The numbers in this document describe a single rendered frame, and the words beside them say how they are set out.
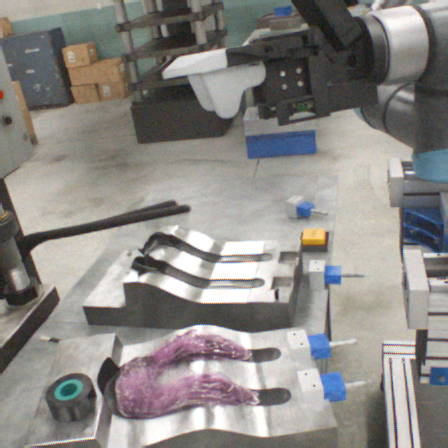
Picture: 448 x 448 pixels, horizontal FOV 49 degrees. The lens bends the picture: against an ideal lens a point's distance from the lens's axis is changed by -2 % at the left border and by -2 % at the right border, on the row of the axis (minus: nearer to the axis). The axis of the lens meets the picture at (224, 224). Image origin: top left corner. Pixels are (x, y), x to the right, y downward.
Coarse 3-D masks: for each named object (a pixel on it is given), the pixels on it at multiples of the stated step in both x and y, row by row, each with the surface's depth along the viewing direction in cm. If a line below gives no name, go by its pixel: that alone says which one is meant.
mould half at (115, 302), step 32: (128, 256) 137; (160, 256) 120; (192, 256) 123; (96, 288) 125; (128, 288) 113; (160, 288) 111; (192, 288) 114; (256, 288) 110; (96, 320) 120; (128, 320) 118; (160, 320) 115; (192, 320) 113; (224, 320) 111; (256, 320) 109; (288, 320) 106
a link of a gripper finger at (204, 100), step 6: (168, 60) 49; (174, 60) 49; (162, 66) 49; (168, 66) 49; (240, 66) 50; (246, 66) 50; (156, 72) 49; (192, 78) 51; (198, 78) 51; (192, 84) 51; (198, 84) 51; (198, 90) 51; (204, 90) 51; (198, 96) 51; (204, 96) 51; (204, 102) 52; (210, 102) 52; (204, 108) 52; (210, 108) 52
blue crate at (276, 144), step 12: (276, 132) 421; (288, 132) 419; (300, 132) 418; (312, 132) 417; (252, 144) 429; (264, 144) 428; (276, 144) 426; (288, 144) 425; (300, 144) 424; (312, 144) 422; (252, 156) 434; (264, 156) 433; (276, 156) 432
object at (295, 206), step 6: (294, 198) 156; (300, 198) 156; (288, 204) 155; (294, 204) 154; (300, 204) 155; (306, 204) 154; (312, 204) 154; (288, 210) 156; (294, 210) 155; (300, 210) 154; (306, 210) 152; (312, 210) 153; (318, 210) 152; (294, 216) 156
